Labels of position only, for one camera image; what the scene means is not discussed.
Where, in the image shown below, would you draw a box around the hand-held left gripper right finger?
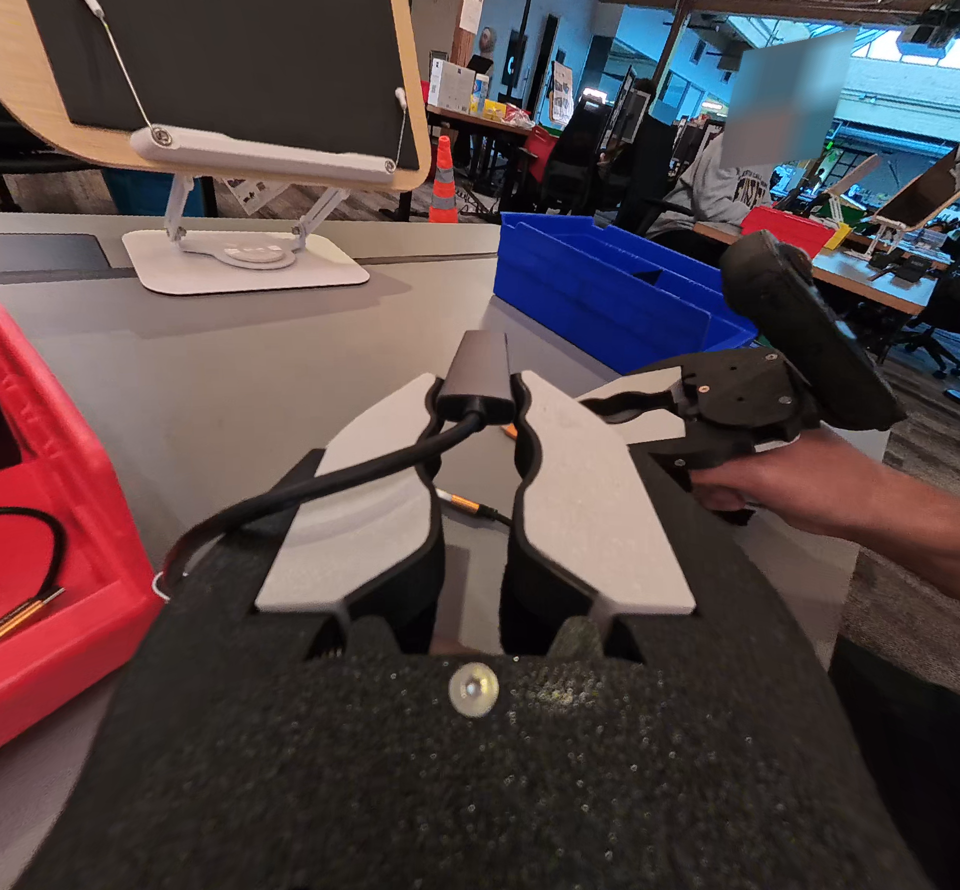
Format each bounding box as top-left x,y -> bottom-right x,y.
508,371 -> 697,640

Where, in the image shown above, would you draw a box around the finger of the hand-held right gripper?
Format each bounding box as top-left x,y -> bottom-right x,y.
622,410 -> 688,449
577,367 -> 687,424

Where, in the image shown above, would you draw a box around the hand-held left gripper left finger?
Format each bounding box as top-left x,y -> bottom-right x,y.
255,372 -> 445,640

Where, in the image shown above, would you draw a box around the blue storage bin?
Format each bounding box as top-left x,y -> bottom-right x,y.
493,212 -> 759,375

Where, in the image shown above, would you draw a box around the grey USB hub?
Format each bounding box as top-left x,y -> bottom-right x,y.
152,329 -> 520,600

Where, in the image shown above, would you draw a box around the red storage bin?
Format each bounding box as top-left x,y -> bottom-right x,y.
0,305 -> 166,749
741,205 -> 837,259

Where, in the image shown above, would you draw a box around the grey desk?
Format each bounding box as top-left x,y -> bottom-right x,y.
0,212 -> 894,890

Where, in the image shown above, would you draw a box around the person's right hand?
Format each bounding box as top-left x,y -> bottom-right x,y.
688,429 -> 885,540

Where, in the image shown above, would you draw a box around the wooden table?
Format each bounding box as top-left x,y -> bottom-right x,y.
426,104 -> 556,216
693,221 -> 939,317

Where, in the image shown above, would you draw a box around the black office chair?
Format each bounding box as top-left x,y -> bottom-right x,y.
892,282 -> 960,381
540,95 -> 676,216

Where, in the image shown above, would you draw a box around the white stand with wooden board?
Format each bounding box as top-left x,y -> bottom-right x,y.
825,153 -> 882,231
870,147 -> 960,261

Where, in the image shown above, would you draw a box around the orange traffic cone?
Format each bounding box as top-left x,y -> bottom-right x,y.
427,134 -> 460,224

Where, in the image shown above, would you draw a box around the white stand with black board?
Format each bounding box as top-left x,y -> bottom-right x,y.
0,0 -> 432,299

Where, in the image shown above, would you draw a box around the white cardboard box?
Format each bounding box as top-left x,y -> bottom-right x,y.
429,59 -> 477,111

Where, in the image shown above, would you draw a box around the white printed sheet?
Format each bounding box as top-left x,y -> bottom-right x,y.
221,177 -> 290,215

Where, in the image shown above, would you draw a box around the person's dark trousers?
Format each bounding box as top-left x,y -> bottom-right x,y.
828,635 -> 960,890

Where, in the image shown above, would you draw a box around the blue storage basket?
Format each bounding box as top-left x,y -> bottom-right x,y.
105,170 -> 204,216

